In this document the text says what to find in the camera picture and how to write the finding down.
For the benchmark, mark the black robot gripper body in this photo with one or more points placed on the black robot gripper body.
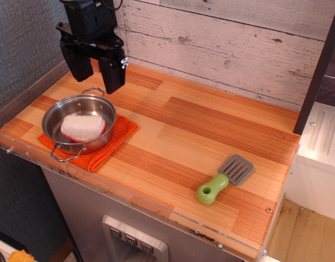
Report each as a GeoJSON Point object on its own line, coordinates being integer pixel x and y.
{"type": "Point", "coordinates": [90, 30]}

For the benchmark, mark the green handled grey spatula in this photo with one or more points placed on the green handled grey spatula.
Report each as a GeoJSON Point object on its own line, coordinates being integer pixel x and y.
{"type": "Point", "coordinates": [234, 171]}

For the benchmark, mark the grey toy fridge cabinet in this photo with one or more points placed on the grey toy fridge cabinet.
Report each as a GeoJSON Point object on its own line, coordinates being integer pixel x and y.
{"type": "Point", "coordinates": [140, 222]}

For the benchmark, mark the dark vertical post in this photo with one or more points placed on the dark vertical post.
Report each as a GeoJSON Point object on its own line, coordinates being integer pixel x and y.
{"type": "Point", "coordinates": [324, 59]}

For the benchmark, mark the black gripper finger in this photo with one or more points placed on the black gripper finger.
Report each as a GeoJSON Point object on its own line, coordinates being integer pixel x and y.
{"type": "Point", "coordinates": [78, 62]}
{"type": "Point", "coordinates": [111, 70]}

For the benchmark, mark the clear acrylic edge guard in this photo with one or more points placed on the clear acrylic edge guard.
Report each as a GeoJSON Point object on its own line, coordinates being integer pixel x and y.
{"type": "Point", "coordinates": [158, 173]}

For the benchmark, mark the silver dispenser panel with buttons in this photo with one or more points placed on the silver dispenser panel with buttons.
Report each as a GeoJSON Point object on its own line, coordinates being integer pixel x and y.
{"type": "Point", "coordinates": [127, 243]}

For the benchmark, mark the stainless steel pot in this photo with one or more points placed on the stainless steel pot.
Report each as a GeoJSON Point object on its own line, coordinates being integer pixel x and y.
{"type": "Point", "coordinates": [91, 101]}

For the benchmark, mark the white plastic cabinet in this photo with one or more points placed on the white plastic cabinet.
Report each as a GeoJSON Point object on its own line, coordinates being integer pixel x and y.
{"type": "Point", "coordinates": [311, 181]}

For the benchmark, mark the yellow object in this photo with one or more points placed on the yellow object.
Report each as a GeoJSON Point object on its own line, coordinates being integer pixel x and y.
{"type": "Point", "coordinates": [20, 256]}

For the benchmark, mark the aluminium extrusion post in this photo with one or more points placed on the aluminium extrusion post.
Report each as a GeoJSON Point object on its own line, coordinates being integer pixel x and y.
{"type": "Point", "coordinates": [120, 30]}

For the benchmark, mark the orange knitted cloth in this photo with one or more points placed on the orange knitted cloth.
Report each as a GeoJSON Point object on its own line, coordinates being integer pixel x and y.
{"type": "Point", "coordinates": [82, 156]}

